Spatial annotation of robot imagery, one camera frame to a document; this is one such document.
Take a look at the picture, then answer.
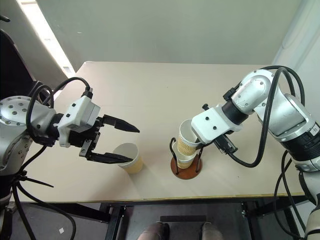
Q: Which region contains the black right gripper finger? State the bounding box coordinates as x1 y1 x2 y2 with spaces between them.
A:
192 139 209 151

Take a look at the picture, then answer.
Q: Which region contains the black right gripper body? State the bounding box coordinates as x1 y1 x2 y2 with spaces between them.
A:
213 133 239 155

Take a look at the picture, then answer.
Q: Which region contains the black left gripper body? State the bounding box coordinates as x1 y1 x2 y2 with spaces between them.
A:
68 116 106 161

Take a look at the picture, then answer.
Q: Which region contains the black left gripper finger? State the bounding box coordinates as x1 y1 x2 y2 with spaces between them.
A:
103 114 141 134
87 150 135 165

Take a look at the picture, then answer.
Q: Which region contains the tan white paper cup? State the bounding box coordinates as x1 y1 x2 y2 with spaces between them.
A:
176 119 201 158
112 142 144 175
177 149 198 169

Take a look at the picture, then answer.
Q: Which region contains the black zip tie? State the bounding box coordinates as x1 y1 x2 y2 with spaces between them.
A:
16 170 55 189

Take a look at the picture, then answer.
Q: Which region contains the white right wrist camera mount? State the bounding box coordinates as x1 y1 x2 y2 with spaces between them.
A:
190 106 243 146

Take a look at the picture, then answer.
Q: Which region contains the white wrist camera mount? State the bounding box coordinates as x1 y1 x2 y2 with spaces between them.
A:
190 106 243 146
56 96 102 148

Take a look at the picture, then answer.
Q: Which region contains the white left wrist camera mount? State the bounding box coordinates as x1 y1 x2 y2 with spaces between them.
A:
56 96 102 148

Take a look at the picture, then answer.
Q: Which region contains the wire cup holder wooden base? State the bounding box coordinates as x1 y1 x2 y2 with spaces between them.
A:
169 136 204 181

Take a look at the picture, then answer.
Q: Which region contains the black metal table frame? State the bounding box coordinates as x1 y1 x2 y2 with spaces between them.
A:
62 194 309 240

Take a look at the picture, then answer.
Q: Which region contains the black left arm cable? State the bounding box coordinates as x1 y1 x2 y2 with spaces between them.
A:
24 76 95 149

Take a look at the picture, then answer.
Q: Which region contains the black robot body cable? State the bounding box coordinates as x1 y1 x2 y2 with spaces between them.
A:
273 150 309 240
9 179 77 240

